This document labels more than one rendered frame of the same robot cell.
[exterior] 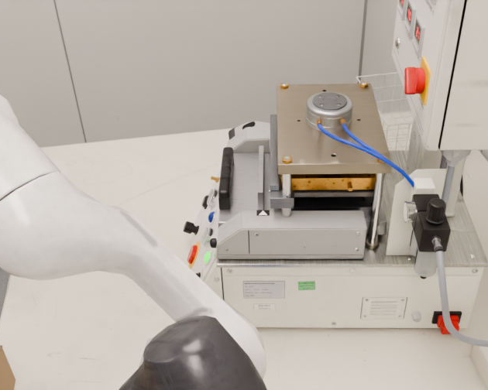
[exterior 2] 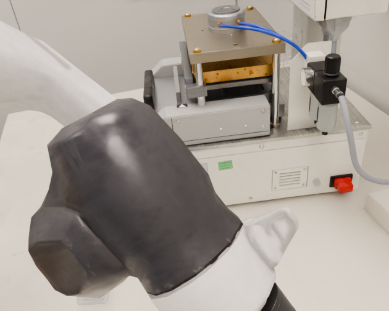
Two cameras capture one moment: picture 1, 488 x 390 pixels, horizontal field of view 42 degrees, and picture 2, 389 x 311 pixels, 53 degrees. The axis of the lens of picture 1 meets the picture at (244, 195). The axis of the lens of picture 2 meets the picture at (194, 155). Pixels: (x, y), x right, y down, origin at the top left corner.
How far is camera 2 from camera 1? 0.33 m
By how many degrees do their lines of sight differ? 5
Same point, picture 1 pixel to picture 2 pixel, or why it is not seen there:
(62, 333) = (25, 237)
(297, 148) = (204, 44)
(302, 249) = (218, 131)
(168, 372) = (75, 150)
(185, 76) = (118, 73)
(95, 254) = not seen: outside the picture
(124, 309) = not seen: hidden behind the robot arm
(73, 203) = not seen: outside the picture
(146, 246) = (57, 66)
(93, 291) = not seen: hidden behind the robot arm
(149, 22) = (89, 35)
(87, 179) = (46, 129)
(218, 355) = (139, 122)
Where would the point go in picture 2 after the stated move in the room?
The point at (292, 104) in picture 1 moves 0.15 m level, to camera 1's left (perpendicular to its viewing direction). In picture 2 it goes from (195, 23) to (128, 33)
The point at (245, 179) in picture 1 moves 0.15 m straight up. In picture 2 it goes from (164, 92) to (155, 28)
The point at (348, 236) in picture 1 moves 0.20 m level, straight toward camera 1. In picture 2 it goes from (255, 114) to (263, 176)
